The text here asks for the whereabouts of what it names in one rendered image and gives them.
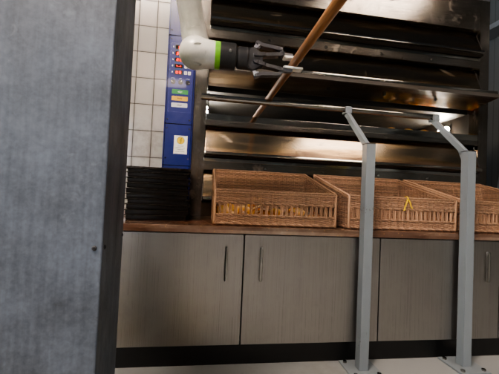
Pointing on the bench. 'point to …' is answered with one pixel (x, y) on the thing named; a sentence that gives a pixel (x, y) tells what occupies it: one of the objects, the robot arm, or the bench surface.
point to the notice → (180, 145)
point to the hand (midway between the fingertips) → (292, 64)
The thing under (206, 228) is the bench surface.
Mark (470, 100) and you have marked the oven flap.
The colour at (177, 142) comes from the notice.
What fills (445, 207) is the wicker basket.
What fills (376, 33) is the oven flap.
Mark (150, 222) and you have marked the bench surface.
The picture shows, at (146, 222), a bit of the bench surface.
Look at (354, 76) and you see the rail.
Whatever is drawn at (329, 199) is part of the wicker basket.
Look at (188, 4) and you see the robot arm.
